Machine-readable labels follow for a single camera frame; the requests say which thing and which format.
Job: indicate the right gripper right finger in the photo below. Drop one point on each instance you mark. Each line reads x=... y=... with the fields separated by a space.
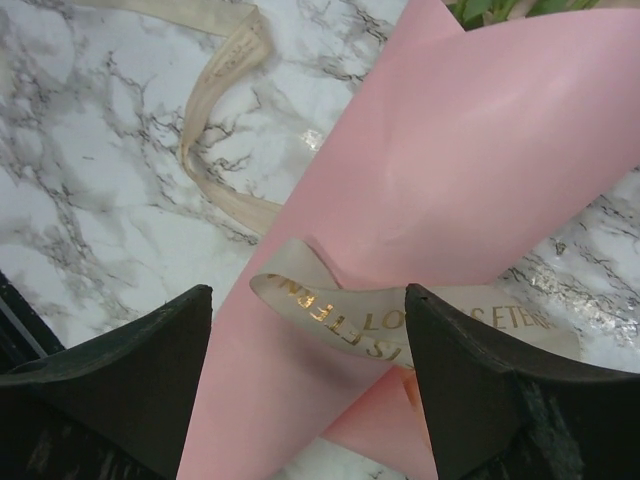
x=499 y=408

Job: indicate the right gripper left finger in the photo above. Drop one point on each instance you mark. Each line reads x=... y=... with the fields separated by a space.
x=115 y=407

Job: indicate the cream ribbon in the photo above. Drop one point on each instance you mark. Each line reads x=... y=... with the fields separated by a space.
x=294 y=282

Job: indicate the pink wrapping paper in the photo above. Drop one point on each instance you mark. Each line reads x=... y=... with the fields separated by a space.
x=460 y=152

